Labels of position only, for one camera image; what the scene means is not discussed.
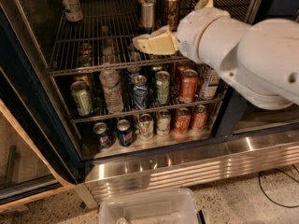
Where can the brown gold tall can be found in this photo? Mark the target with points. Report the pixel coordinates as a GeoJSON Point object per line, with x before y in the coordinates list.
{"type": "Point", "coordinates": [171, 13]}

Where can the green can middle shelf left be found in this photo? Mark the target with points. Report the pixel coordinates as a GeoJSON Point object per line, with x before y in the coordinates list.
{"type": "Point", "coordinates": [82, 96]}

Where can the blue pepsi can right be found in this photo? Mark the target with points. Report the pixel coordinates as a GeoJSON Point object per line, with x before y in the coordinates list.
{"type": "Point", "coordinates": [124, 132]}

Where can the orange can bottom left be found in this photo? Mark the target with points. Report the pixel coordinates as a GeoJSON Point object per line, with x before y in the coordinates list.
{"type": "Point", "coordinates": [182, 120]}

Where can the clear plastic bin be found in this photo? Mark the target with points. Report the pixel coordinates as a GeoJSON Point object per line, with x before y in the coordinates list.
{"type": "Point", "coordinates": [172, 206]}

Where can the blue pepsi can left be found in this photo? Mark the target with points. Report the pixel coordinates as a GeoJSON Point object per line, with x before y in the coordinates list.
{"type": "Point", "coordinates": [101, 132]}

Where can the blue white striped can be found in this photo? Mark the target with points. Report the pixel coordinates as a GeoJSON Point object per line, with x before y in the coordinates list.
{"type": "Point", "coordinates": [140, 91]}

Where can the orange can middle shelf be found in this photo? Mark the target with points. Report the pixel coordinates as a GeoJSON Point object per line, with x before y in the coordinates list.
{"type": "Point", "coordinates": [188, 86]}

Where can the stainless steel fridge grille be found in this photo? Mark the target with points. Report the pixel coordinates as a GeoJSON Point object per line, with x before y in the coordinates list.
{"type": "Point", "coordinates": [193, 166]}

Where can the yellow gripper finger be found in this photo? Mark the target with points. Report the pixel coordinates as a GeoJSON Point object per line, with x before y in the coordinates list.
{"type": "Point", "coordinates": [204, 3]}
{"type": "Point", "coordinates": [161, 42]}

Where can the dark bottle white label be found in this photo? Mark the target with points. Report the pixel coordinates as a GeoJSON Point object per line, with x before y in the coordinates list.
{"type": "Point", "coordinates": [209, 83]}

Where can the silver blue energy drink can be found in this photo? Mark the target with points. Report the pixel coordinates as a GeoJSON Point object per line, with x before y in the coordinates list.
{"type": "Point", "coordinates": [146, 15]}

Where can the blue pepsi can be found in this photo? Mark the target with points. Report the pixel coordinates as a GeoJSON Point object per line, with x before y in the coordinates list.
{"type": "Point", "coordinates": [124, 132]}
{"type": "Point", "coordinates": [101, 132]}

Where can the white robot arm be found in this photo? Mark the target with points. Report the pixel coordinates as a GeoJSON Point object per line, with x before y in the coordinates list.
{"type": "Point", "coordinates": [260, 61]}

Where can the open glass fridge door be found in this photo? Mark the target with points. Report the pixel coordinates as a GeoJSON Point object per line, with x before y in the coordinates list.
{"type": "Point", "coordinates": [33, 141]}

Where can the white green can bottom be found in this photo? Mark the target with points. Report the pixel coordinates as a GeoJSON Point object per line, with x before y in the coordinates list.
{"type": "Point", "coordinates": [145, 126]}

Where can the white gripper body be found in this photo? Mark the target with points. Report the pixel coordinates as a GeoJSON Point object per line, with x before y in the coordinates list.
{"type": "Point", "coordinates": [191, 35]}

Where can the clear plastic water bottle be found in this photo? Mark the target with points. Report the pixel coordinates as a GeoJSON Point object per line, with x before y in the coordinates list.
{"type": "Point", "coordinates": [111, 84]}

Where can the orange can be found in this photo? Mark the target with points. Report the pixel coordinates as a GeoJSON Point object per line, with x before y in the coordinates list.
{"type": "Point", "coordinates": [199, 118]}
{"type": "Point", "coordinates": [182, 120]}

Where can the orange can bottom right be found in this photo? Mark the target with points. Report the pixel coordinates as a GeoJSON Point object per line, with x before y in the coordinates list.
{"type": "Point", "coordinates": [199, 118]}

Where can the light green can middle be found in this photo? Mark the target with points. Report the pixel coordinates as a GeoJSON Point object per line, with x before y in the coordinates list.
{"type": "Point", "coordinates": [162, 86]}

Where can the top wire fridge shelf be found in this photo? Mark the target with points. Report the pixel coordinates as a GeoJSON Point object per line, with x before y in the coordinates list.
{"type": "Point", "coordinates": [102, 40]}

